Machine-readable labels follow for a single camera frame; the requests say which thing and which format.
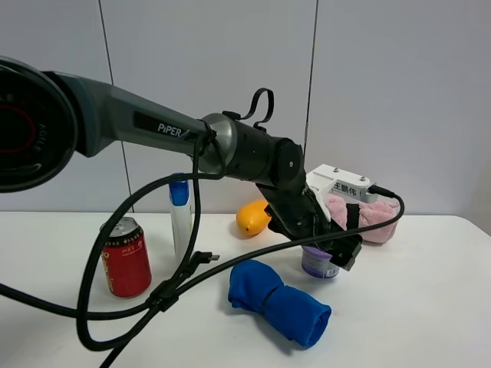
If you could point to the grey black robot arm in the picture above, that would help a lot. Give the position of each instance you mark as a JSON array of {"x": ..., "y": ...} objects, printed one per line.
[{"x": 48, "y": 116}]

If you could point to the purple lidded jar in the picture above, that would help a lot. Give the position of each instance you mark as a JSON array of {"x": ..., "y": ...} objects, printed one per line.
[{"x": 318, "y": 264}]

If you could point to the yellow mango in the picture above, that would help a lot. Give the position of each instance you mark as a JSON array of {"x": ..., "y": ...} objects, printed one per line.
[{"x": 252, "y": 218}]

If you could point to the blue rolled towel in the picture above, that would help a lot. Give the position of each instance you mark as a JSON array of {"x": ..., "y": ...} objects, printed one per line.
[{"x": 296, "y": 315}]

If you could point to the white bottle blue cap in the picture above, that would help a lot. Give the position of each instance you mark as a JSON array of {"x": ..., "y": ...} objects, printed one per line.
[{"x": 181, "y": 217}]

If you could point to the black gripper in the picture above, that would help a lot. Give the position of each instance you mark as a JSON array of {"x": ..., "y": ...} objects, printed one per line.
[{"x": 299, "y": 217}]

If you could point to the pink rolled towel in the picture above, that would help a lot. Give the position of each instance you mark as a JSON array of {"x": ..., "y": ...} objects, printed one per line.
[{"x": 360, "y": 214}]

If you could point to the red soda can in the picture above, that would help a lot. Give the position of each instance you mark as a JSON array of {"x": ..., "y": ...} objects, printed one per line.
[{"x": 125, "y": 260}]

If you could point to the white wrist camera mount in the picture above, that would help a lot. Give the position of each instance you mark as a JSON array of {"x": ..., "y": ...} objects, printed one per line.
[{"x": 326, "y": 179}]

